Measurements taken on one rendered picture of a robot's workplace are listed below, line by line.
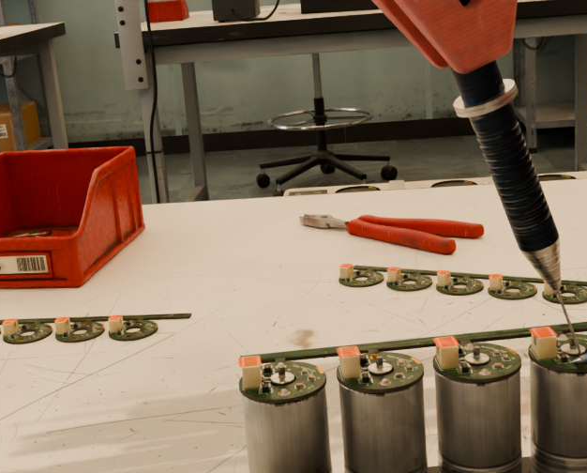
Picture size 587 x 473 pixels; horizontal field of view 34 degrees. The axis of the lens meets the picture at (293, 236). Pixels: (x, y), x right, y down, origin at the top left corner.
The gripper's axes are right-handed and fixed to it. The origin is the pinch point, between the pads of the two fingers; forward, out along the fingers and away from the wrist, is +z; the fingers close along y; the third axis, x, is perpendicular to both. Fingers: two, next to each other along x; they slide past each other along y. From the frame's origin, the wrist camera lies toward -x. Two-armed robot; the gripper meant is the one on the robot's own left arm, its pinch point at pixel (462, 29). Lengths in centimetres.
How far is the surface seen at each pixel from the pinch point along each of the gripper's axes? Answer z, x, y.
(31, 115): 63, 32, 454
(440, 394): 9.6, 3.6, 1.2
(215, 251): 15.1, 5.7, 35.6
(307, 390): 7.7, 7.0, 1.5
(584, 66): 93, -139, 254
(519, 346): 17.9, -3.6, 14.2
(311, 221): 16.8, -1.1, 37.5
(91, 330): 12.2, 13.7, 25.2
